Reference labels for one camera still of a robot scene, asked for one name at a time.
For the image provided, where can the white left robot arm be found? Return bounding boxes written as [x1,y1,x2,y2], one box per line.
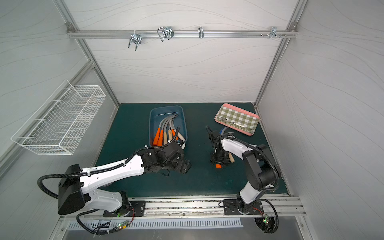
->
[58,142,192,217]

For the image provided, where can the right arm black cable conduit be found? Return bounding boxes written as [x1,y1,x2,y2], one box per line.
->
[205,125,281,235]

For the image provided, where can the metal clamp hook right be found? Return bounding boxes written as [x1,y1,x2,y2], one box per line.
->
[260,27,287,39]

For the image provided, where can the aluminium crossbar rail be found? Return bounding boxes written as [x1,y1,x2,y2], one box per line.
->
[67,29,299,39]

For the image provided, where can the white wire basket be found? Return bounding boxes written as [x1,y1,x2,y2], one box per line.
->
[11,80,106,156]

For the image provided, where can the pink tray with checkered cloth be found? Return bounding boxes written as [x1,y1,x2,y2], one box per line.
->
[214,104,260,136]

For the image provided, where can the metal ring hook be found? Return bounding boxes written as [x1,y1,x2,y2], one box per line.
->
[198,27,204,39]

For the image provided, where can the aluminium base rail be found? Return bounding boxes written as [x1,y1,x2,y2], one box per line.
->
[59,196,307,222]

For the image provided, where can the blue plastic storage box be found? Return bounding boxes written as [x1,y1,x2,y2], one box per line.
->
[149,106,188,149]

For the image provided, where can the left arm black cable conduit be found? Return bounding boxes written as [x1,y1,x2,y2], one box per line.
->
[37,125,181,236]

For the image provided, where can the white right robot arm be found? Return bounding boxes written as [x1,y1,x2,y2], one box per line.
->
[206,126,280,215]

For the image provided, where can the metal clamp hook middle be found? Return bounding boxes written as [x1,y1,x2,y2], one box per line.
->
[157,26,175,42]

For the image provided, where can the metal clamp hook left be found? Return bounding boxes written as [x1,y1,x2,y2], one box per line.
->
[128,33,142,51]

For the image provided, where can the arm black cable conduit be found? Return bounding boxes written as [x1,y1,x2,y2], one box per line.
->
[37,125,181,236]
[205,125,281,235]

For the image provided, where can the metal clamp hook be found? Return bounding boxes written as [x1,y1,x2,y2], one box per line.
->
[157,26,175,42]
[128,33,142,51]
[260,27,287,39]

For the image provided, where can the white vent strip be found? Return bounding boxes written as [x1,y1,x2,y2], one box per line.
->
[68,218,244,231]

